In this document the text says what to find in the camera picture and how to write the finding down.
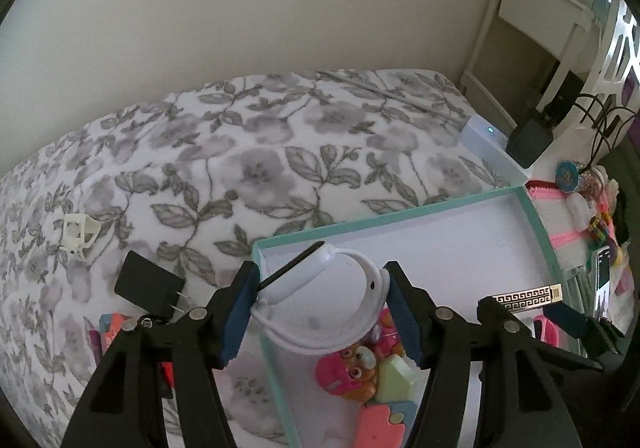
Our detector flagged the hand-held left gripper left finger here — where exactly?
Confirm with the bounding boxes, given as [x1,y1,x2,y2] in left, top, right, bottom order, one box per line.
[60,261,261,448]

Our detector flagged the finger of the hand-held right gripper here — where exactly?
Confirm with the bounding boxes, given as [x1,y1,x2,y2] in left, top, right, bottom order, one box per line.
[476,297,603,374]
[545,302,628,359]

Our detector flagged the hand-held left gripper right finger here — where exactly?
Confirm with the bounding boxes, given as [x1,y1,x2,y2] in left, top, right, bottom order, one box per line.
[382,261,591,448]

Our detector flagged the pink watch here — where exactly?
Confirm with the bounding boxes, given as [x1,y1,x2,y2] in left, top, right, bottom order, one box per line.
[532,314,563,346]

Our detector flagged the gold patterned lighter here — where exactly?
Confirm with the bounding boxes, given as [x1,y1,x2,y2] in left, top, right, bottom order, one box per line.
[492,283,566,314]

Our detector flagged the white smart band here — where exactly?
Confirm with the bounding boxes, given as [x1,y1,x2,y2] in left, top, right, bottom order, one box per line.
[248,241,391,356]

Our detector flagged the teal and white box tray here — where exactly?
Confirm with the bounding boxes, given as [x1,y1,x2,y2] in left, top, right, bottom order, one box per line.
[251,185,568,448]

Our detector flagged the brown and pink pup figure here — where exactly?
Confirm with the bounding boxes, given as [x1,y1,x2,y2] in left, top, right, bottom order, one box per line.
[315,308,406,401]

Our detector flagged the coral and blue toy knife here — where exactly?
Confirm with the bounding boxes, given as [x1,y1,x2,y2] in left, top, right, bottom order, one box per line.
[98,312,136,344]

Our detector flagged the smartphone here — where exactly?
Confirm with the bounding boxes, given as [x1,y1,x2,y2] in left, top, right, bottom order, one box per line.
[591,245,613,319]

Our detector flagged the colourful bead charm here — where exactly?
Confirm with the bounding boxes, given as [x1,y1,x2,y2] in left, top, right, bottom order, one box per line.
[587,215,611,244]

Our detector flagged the pink and white knitted cloth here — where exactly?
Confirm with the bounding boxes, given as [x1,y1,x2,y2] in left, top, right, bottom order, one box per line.
[525,181,626,324]

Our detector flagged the black charger plug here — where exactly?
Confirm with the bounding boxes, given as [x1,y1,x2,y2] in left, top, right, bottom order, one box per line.
[114,251,193,316]

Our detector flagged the bead jar with blue lid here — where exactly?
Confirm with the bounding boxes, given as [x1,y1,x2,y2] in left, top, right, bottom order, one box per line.
[555,161,608,194]

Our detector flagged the grey floral blanket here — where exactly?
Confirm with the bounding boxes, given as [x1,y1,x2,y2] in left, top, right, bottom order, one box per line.
[0,68,511,448]

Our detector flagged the white power strip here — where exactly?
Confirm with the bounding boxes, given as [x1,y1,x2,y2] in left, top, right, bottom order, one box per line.
[460,113,531,186]

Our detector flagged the black power adapter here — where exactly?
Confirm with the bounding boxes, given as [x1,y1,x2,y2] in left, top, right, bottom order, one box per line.
[506,111,556,169]

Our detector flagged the small white plastic clip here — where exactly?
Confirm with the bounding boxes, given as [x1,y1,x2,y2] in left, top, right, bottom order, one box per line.
[62,212,101,261]

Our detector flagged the white lattice panel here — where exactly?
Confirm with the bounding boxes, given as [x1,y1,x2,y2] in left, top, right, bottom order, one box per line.
[550,0,640,159]

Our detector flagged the black cables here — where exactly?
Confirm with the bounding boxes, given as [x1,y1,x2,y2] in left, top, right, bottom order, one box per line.
[570,93,638,169]

